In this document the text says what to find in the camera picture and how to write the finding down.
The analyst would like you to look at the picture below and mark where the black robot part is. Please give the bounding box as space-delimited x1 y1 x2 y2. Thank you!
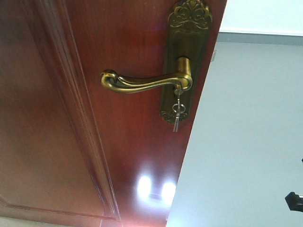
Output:
285 192 303 212

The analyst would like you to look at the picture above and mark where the brown wooden door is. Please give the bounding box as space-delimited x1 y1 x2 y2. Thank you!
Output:
0 0 226 227

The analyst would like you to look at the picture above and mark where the brass lock backplate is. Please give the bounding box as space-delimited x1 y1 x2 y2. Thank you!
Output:
163 0 212 121

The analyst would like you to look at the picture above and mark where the silver keys bunch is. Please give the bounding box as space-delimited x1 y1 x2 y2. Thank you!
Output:
172 89 186 132

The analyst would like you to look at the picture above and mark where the brass door lever handle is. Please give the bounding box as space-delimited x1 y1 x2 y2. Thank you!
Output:
101 57 193 95

